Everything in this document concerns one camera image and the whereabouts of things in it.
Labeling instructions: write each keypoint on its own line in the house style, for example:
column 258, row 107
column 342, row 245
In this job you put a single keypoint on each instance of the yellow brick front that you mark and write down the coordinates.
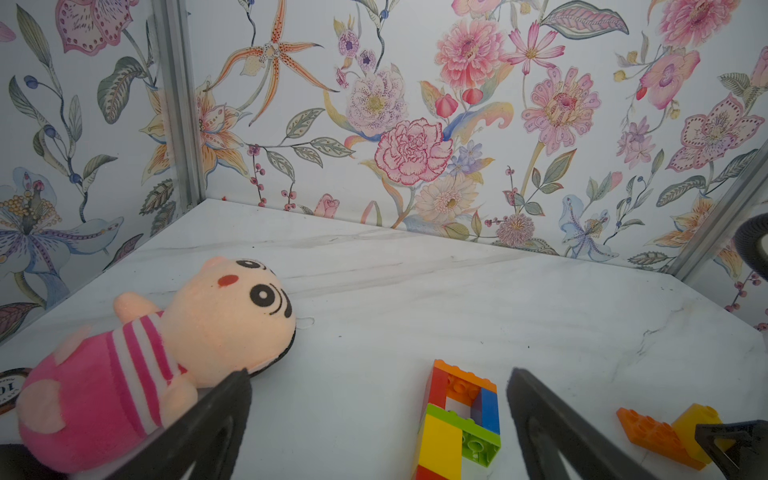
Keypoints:
column 440, row 448

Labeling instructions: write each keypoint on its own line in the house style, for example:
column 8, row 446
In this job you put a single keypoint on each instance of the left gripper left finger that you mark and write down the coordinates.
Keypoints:
column 204, row 443

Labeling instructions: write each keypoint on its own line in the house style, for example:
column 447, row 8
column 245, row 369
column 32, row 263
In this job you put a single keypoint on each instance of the red long brick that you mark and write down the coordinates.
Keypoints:
column 436, row 388

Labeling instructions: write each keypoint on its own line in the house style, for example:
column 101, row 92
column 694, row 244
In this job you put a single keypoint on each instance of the orange tall long brick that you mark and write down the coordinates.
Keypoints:
column 463, row 386

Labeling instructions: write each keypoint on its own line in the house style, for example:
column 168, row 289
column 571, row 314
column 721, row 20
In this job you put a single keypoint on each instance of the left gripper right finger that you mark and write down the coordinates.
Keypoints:
column 551, row 434

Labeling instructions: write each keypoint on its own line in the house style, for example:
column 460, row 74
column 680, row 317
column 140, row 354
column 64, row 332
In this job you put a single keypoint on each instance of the red square brick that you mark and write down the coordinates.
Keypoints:
column 423, row 473

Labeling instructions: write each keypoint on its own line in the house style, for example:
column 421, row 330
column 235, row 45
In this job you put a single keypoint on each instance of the blue small brick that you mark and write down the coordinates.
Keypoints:
column 485, row 411

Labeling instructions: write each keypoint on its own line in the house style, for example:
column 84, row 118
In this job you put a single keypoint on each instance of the plush doll pink dress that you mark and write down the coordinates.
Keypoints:
column 96, row 398

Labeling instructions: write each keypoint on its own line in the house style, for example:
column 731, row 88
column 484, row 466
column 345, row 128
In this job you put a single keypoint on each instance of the lime green long brick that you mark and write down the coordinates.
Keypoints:
column 478, row 444

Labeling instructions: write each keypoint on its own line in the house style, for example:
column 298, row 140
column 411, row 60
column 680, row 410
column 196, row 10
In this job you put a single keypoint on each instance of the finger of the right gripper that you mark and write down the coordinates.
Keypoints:
column 739, row 450

